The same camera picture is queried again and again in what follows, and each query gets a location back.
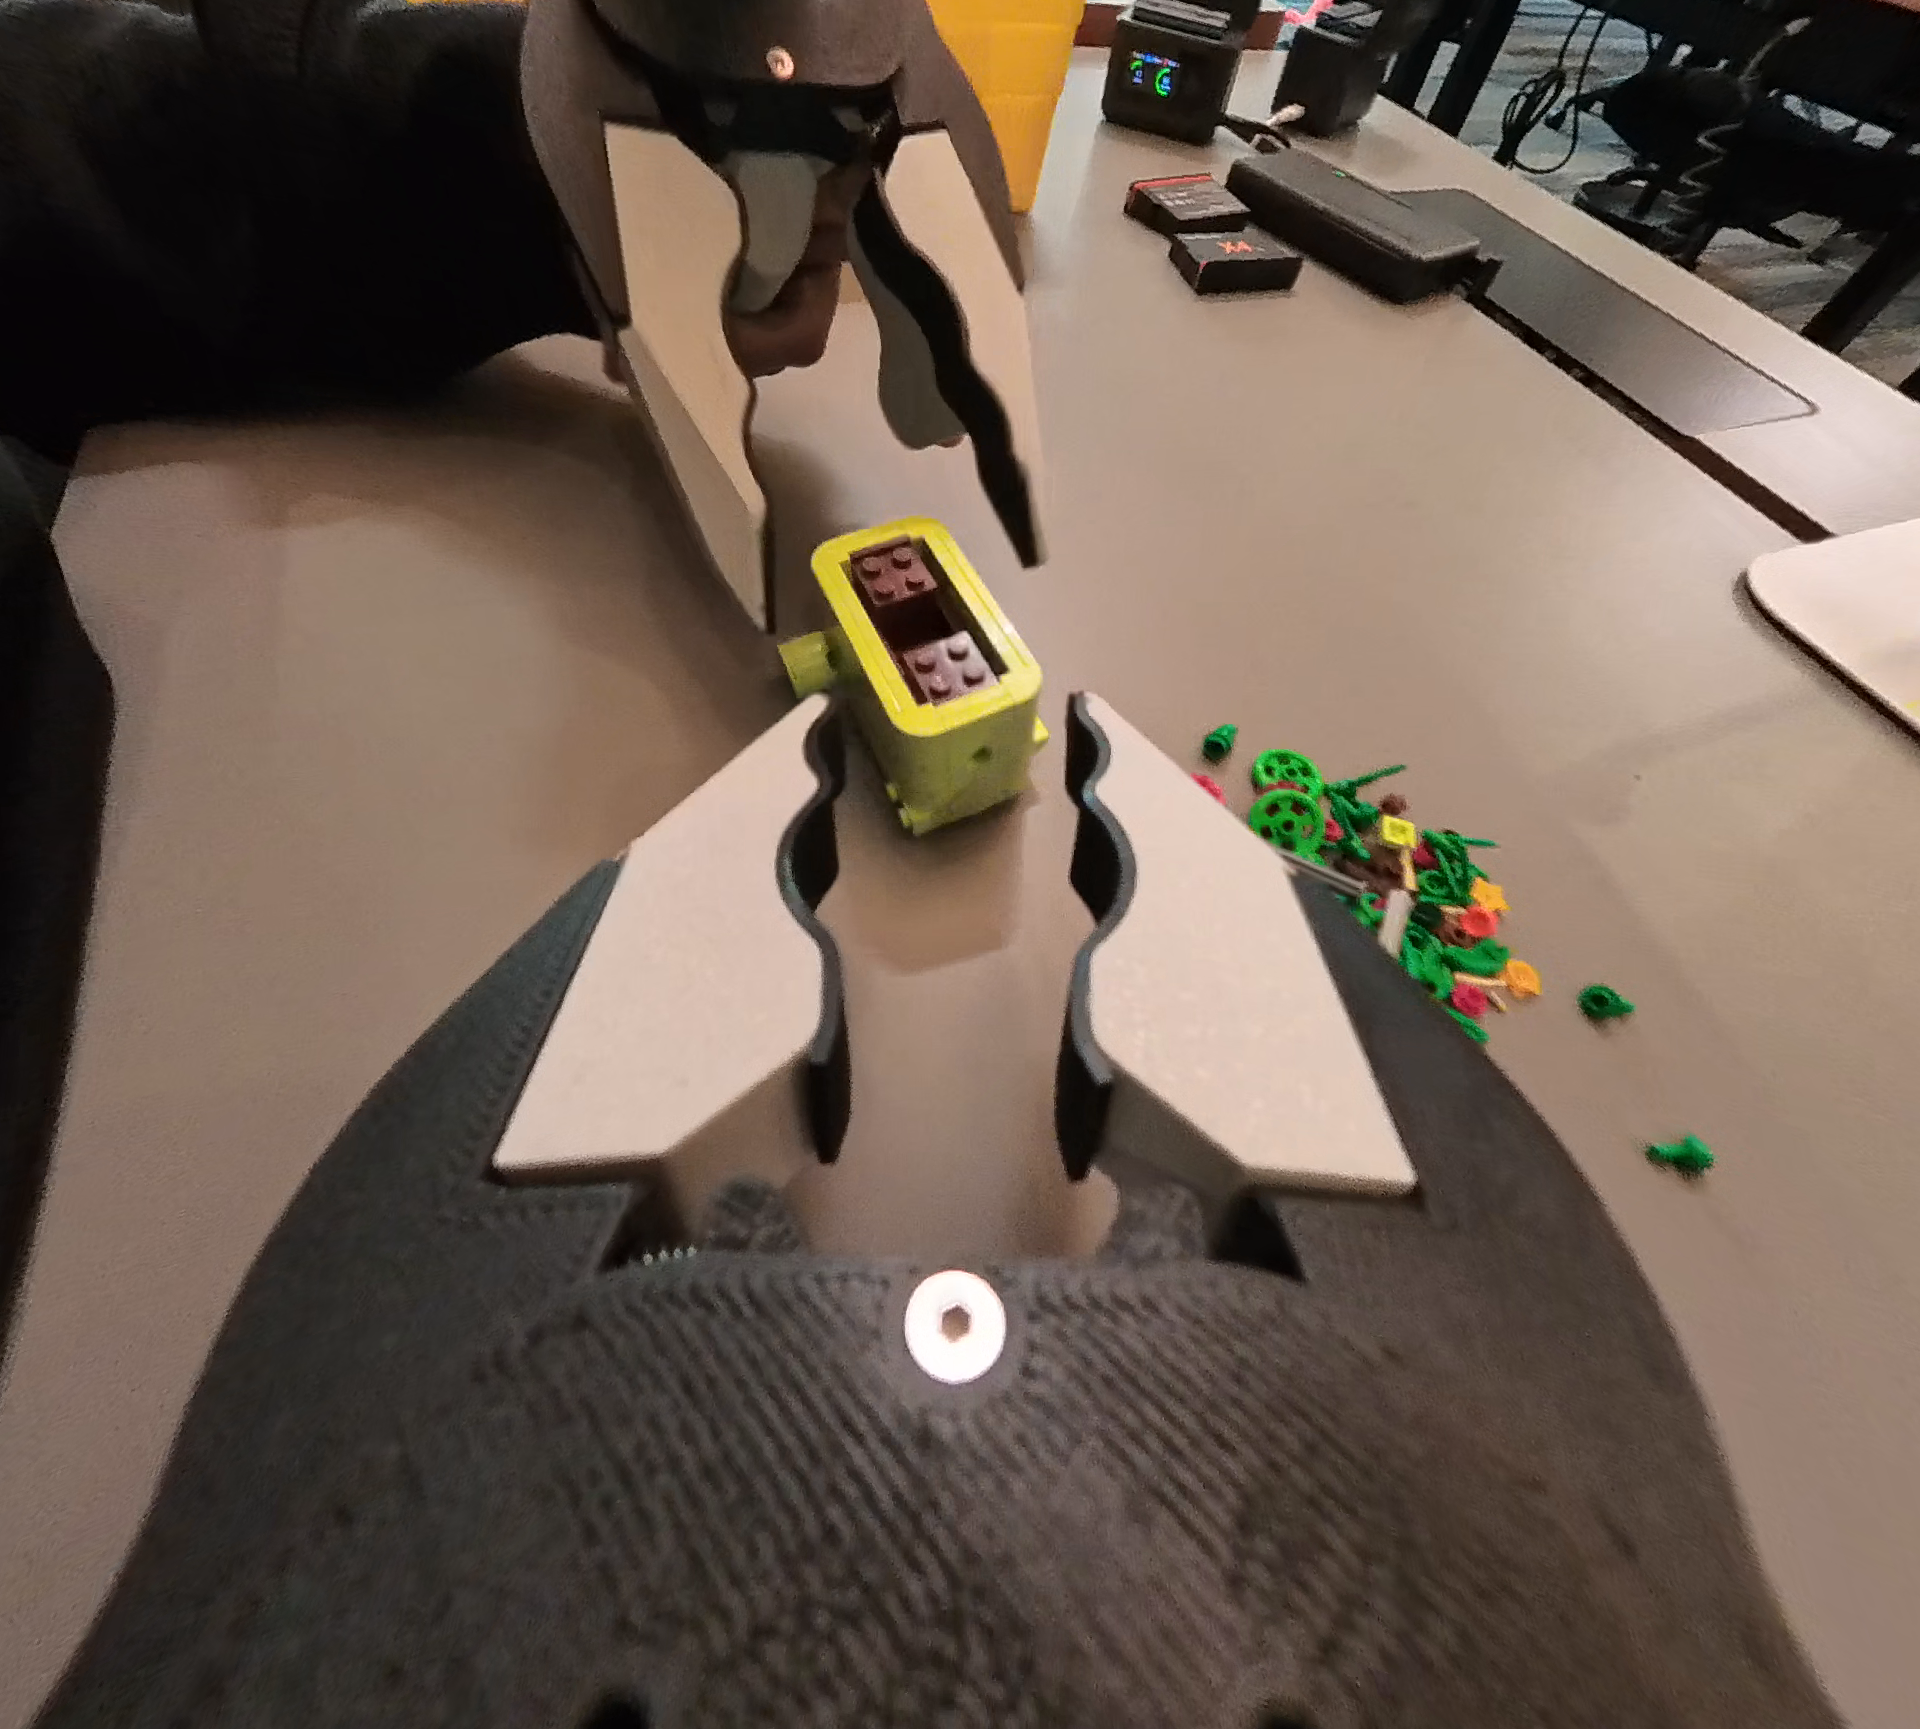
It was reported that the pile of small toy pieces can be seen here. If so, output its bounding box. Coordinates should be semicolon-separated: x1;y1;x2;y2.
1192;717;1720;1178

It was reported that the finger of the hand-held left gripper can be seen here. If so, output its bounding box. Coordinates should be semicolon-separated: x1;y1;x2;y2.
601;112;781;638
845;125;1051;571

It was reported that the person's left forearm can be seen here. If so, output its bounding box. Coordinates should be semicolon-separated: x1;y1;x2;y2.
0;0;619;463

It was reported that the white stand with bar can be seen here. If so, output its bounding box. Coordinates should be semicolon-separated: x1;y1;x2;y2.
1745;516;1920;740

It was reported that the black charger with display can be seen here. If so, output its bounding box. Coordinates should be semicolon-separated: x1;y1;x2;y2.
1098;0;1281;149

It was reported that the yellow plastic bin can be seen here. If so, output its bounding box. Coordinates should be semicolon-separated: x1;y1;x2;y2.
355;0;1108;216

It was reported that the small black battery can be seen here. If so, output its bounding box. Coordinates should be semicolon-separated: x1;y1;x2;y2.
1125;173;1255;238
1171;226;1304;299

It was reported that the lime toy brick pot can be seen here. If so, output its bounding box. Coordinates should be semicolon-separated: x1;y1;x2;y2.
776;515;1052;839

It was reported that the black office chair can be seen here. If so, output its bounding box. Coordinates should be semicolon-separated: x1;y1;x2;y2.
1575;17;1920;268

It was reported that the black power brick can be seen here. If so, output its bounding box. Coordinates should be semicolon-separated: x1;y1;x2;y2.
1224;151;1503;306

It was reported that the person's left hand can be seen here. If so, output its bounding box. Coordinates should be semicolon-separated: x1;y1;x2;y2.
722;256;846;381

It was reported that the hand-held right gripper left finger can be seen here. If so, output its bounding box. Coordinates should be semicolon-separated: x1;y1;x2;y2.
493;694;855;1225

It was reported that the black charging box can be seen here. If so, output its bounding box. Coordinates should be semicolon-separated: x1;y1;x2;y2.
1287;0;1468;139

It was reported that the black cable tray lid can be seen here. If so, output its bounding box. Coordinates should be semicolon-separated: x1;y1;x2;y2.
1417;187;1821;436

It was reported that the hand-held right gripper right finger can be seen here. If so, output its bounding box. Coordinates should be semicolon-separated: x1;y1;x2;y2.
1057;690;1423;1200

